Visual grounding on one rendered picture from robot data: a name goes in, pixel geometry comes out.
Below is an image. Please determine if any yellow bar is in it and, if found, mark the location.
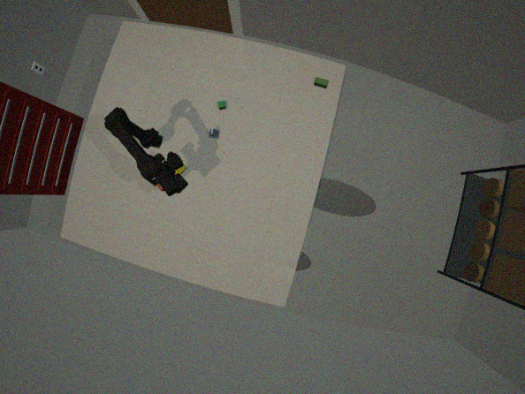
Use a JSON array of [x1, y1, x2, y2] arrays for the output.
[[157, 164, 186, 191]]

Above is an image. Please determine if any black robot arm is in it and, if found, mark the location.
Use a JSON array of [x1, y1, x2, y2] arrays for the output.
[[104, 107, 183, 196]]

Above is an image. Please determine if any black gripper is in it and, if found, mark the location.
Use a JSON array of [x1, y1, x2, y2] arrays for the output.
[[155, 154, 188, 193]]

